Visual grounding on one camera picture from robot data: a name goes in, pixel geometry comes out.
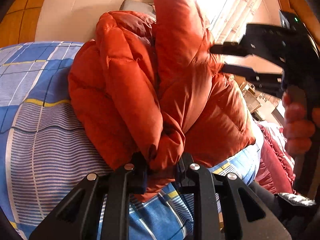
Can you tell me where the orange puffer jacket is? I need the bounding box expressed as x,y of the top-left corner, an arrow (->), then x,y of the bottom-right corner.
68,0 -> 255,202

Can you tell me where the pink striped curtain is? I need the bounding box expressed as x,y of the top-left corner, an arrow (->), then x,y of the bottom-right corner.
196,0 -> 263,44

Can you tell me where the wooden wardrobe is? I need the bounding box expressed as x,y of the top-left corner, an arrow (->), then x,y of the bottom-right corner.
1,0 -> 44,47

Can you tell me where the person's right hand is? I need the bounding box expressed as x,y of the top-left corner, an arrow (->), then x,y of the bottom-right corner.
282,92 -> 319,157

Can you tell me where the wooden desk with clutter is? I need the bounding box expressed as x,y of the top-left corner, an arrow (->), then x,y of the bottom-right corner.
234,75 -> 283,126

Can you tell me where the blue plaid bed sheet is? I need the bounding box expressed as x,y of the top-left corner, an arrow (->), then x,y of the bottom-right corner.
0,41 -> 264,239

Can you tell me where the tricolour upholstered headboard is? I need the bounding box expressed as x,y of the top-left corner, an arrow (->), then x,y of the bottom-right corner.
119,0 -> 156,18

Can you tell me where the pink ruffled fabric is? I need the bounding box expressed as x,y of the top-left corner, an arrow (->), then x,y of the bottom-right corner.
255,121 -> 296,194

